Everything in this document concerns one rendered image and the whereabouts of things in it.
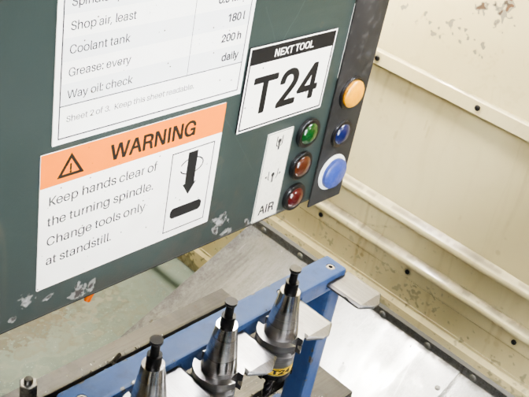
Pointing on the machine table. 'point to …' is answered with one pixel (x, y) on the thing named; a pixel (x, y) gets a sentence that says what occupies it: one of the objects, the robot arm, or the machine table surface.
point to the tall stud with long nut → (28, 387)
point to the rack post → (308, 353)
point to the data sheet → (143, 60)
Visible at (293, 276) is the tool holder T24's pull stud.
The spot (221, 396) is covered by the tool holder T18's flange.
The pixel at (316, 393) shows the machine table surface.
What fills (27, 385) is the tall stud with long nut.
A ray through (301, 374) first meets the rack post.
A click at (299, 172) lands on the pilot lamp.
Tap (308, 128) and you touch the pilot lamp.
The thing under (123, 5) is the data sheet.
